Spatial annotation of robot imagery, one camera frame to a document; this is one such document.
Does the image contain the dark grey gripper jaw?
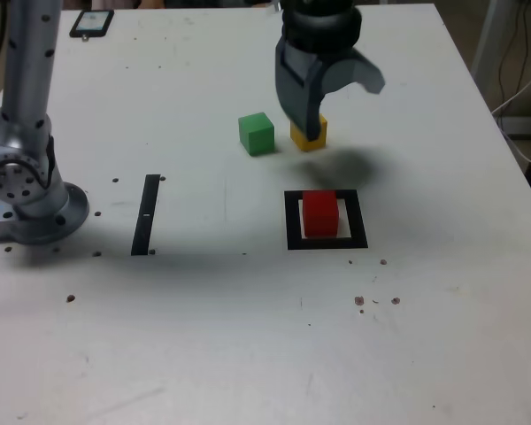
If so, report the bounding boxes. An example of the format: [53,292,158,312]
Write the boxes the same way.
[273,37,323,142]

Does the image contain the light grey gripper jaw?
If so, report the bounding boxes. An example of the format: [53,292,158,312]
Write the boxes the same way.
[308,47,387,115]

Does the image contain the yellow cube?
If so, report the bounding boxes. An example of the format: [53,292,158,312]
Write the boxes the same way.
[289,112,328,153]

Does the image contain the green cube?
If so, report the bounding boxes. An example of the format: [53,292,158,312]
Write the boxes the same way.
[237,111,276,158]

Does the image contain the red cube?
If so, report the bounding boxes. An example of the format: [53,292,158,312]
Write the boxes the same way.
[301,189,340,239]

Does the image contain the black tape square outline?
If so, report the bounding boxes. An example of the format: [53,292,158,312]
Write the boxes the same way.
[283,189,369,251]

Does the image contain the black tape strip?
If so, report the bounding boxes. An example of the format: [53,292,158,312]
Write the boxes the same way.
[130,174,161,257]

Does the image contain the black smartphone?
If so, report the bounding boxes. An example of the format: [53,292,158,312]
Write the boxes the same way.
[68,9,115,40]

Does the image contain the white metal frame leg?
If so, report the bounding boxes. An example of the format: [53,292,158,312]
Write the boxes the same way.
[471,0,512,107]

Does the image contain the white cable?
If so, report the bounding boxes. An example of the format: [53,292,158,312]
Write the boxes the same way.
[490,59,531,168]

